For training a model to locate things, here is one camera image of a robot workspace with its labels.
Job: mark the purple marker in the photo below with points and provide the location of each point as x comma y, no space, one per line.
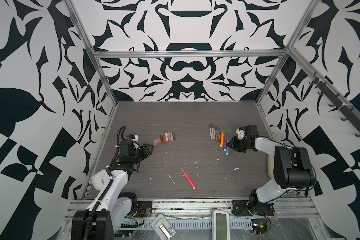
225,143

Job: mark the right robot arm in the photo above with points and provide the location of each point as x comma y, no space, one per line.
292,168

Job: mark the red pink marker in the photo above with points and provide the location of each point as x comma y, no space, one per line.
188,178

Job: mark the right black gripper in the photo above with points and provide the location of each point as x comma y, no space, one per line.
234,144

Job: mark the white tablet device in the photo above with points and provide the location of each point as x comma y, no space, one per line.
221,225

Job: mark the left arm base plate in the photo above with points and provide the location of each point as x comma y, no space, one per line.
141,209

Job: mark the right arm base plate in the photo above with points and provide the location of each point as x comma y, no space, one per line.
246,208

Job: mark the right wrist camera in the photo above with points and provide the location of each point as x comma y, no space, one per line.
241,133

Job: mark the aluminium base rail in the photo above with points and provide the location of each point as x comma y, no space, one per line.
181,209

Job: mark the orange marker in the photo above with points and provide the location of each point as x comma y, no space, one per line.
222,139

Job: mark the blue marker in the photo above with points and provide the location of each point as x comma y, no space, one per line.
227,147

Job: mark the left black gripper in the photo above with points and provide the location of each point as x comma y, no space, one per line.
145,151

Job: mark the beige sponge block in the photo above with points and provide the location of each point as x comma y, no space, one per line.
270,165

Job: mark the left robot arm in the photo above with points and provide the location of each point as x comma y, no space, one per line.
102,218

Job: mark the black hook rail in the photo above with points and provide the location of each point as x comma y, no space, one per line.
338,101

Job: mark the white timer clock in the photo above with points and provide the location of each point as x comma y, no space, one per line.
100,179

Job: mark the green lit circuit board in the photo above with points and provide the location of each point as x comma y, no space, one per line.
261,227

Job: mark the white clamp device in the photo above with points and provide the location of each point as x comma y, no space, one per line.
163,228

